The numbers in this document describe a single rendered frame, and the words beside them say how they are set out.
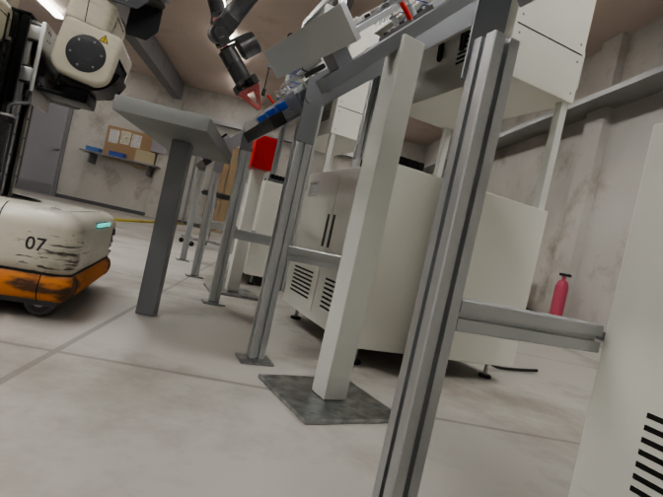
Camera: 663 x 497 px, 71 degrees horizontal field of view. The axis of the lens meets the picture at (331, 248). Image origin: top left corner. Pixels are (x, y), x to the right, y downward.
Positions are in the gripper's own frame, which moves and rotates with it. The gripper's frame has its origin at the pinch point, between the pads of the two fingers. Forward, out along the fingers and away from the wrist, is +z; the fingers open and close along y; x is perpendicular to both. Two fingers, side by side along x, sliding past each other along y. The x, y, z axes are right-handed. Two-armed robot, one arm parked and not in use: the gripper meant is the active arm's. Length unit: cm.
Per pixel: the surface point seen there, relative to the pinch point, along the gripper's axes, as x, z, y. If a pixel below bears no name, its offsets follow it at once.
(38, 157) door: 182, -192, 1053
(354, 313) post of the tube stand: 22, 52, -60
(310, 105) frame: -1.6, 7.8, -36.4
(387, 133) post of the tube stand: -4, 21, -61
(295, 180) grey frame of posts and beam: 11.5, 22.7, -34.9
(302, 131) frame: 3.8, 12.6, -36.3
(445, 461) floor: 27, 76, -84
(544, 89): -81, 40, -31
